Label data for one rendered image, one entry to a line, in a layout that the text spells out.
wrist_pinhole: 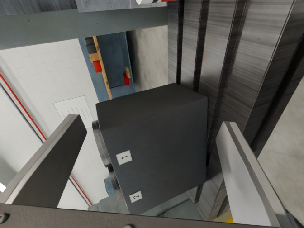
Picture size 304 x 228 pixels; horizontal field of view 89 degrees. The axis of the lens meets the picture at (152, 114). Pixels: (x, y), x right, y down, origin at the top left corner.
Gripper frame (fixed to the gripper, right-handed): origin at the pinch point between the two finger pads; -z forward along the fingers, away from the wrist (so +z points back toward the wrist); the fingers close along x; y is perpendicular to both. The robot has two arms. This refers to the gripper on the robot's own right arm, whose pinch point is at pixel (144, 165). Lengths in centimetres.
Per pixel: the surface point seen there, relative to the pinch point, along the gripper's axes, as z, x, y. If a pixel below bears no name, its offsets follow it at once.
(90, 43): -341, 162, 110
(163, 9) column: -60, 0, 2
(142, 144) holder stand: -10.5, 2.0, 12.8
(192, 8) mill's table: -24.8, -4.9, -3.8
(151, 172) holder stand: -9.0, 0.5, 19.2
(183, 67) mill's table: -25.3, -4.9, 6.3
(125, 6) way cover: -47.3, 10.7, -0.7
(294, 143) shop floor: -64, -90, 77
